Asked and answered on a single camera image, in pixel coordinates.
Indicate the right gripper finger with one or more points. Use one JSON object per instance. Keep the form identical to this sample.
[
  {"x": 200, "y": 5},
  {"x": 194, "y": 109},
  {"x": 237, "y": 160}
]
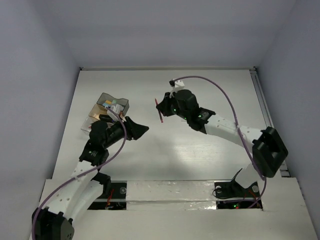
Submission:
[
  {"x": 162, "y": 106},
  {"x": 166, "y": 113}
]

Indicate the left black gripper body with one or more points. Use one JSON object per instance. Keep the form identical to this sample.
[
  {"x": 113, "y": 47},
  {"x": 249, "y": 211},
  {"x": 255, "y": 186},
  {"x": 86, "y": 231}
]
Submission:
[{"x": 127, "y": 135}]

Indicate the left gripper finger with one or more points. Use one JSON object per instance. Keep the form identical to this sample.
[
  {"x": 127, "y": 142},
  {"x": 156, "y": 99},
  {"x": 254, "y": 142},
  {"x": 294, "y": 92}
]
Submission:
[
  {"x": 139, "y": 131},
  {"x": 134, "y": 125}
]

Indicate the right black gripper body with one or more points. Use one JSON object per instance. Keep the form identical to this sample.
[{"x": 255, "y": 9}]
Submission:
[{"x": 172, "y": 105}]

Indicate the red gel pen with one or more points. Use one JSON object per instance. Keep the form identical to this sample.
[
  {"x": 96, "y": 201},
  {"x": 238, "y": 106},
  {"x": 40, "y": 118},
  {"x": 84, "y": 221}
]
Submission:
[{"x": 159, "y": 113}]

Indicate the pink black highlighter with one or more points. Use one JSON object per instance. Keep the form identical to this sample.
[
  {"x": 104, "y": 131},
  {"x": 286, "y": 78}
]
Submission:
[{"x": 105, "y": 117}]

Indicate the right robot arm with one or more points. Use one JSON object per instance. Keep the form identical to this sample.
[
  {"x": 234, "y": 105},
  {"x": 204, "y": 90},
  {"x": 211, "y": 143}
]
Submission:
[{"x": 265, "y": 147}]

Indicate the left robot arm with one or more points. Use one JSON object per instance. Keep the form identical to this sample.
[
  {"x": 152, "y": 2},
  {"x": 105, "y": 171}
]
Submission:
[{"x": 57, "y": 216}]

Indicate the grey translucent container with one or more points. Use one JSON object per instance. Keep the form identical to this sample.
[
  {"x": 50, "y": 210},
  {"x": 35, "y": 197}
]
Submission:
[{"x": 122, "y": 101}]

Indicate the orange translucent container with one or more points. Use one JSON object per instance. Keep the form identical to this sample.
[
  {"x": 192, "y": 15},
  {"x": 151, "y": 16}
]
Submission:
[{"x": 100, "y": 110}]

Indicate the clear plastic container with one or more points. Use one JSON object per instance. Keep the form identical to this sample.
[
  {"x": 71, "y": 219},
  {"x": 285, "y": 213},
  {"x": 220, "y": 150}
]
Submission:
[{"x": 87, "y": 125}]

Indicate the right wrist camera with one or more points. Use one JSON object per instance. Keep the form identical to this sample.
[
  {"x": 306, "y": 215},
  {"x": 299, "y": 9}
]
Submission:
[{"x": 177, "y": 85}]

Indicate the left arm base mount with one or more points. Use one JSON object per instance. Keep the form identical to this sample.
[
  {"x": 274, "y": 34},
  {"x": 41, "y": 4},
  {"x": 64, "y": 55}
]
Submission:
[{"x": 113, "y": 196}]

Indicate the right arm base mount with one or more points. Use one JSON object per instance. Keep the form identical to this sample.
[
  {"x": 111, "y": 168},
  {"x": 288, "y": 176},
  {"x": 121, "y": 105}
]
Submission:
[{"x": 231, "y": 195}]

